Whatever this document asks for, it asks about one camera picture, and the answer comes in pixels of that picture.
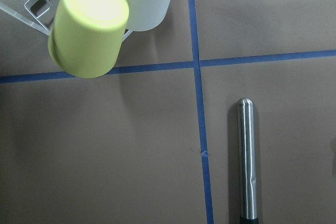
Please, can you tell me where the yellow upturned cup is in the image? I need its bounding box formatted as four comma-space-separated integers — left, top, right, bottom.
48, 0, 129, 78

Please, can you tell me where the steel muddler black tip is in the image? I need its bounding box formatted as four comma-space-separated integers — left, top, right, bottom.
237, 98, 259, 223

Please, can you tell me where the white wire cup rack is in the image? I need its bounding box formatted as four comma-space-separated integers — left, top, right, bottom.
0, 0, 134, 46

